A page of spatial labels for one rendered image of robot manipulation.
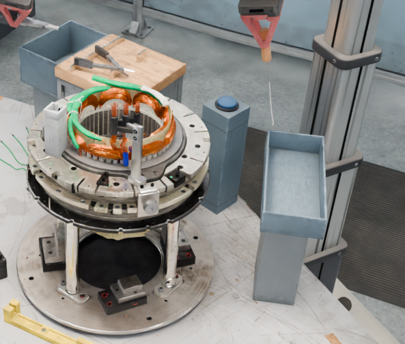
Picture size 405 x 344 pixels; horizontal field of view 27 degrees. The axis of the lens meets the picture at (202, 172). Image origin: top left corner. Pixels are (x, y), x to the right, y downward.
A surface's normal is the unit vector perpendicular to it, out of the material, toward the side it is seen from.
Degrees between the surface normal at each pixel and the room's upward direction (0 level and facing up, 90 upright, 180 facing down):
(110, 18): 0
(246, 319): 0
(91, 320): 0
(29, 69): 90
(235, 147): 90
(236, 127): 90
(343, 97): 90
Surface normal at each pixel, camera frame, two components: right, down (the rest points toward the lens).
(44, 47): 0.84, 0.39
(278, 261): -0.10, 0.60
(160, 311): 0.08, -0.79
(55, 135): -0.40, 0.53
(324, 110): -0.85, 0.26
